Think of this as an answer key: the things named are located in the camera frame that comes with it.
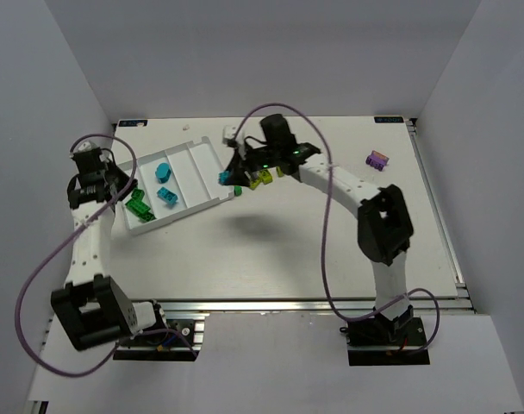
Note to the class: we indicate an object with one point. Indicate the purple lego brick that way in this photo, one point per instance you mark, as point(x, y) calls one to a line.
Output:
point(377, 160)

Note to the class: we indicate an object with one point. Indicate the blue rounded lego brick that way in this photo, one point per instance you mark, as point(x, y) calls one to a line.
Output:
point(163, 172)

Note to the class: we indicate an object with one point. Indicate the blue label sticker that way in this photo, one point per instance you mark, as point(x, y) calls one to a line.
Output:
point(137, 123)
point(388, 119)

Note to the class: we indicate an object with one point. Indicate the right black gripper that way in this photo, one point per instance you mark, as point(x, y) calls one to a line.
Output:
point(240, 163)

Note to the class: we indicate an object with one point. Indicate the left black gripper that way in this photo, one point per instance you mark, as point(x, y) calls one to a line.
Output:
point(120, 184)

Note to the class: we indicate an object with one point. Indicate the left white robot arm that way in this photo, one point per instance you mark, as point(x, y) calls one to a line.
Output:
point(92, 307)

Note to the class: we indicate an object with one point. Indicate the green wedge lego brick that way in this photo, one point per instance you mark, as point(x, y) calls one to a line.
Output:
point(137, 194)

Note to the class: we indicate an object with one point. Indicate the white divided plastic tray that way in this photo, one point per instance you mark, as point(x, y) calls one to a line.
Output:
point(195, 168)

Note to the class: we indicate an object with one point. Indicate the blue label sticker right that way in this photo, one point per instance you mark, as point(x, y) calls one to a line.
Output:
point(388, 119)

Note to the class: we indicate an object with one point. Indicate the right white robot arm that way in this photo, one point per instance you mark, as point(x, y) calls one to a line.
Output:
point(384, 228)

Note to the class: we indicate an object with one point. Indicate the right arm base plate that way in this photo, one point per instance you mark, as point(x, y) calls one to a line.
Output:
point(368, 346)

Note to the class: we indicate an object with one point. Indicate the green long lego brick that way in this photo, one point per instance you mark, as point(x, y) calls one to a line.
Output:
point(141, 210)

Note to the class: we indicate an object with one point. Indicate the teal square lego brick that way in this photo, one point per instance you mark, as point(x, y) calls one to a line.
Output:
point(223, 177)

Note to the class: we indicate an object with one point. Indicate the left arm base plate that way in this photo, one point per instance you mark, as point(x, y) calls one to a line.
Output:
point(167, 346)

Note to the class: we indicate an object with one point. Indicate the blue label sticker left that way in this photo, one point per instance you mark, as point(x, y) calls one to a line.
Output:
point(137, 123)

